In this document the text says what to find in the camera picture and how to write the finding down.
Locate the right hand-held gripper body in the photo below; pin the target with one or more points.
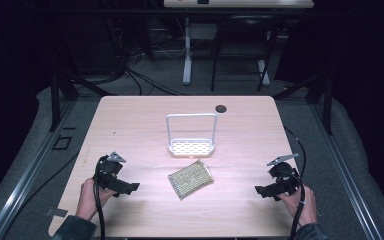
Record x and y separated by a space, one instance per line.
284 178

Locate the white sponge holder rack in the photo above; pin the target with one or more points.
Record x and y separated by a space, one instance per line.
191 135

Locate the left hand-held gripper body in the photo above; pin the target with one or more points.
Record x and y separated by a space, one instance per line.
108 171

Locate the black metal stand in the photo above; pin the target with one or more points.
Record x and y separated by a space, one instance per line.
316 96
61 100

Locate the yellow-green scrub sponge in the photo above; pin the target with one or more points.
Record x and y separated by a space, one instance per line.
190 179

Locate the white-legged desk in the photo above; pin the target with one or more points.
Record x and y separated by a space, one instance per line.
233 20

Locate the grey tape strip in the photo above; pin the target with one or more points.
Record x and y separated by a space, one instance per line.
56 212

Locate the black table grommet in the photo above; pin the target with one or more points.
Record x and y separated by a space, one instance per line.
220 108

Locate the person's right hand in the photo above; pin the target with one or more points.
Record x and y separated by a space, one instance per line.
298 205

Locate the black chair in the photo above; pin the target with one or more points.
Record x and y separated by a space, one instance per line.
243 50

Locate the person's left hand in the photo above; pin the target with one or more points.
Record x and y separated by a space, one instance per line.
90 199

